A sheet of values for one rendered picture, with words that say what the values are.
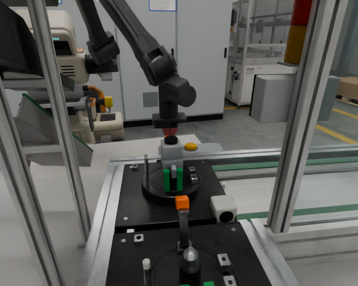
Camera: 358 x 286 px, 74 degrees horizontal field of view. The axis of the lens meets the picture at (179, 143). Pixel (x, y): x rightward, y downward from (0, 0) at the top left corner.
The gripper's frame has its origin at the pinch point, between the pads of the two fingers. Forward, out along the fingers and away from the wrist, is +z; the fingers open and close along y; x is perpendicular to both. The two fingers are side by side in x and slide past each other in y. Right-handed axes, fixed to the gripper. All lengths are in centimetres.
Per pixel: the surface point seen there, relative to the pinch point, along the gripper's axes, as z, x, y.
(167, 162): -7.4, -25.3, -2.5
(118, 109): 69, 272, -52
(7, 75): -25.9, -24.8, -28.8
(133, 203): 0.8, -27.5, -10.3
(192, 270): -4.8, -48.6, -1.4
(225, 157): 2.1, -8.2, 16.4
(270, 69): 31, 358, 220
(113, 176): 2.5, -13.6, -16.4
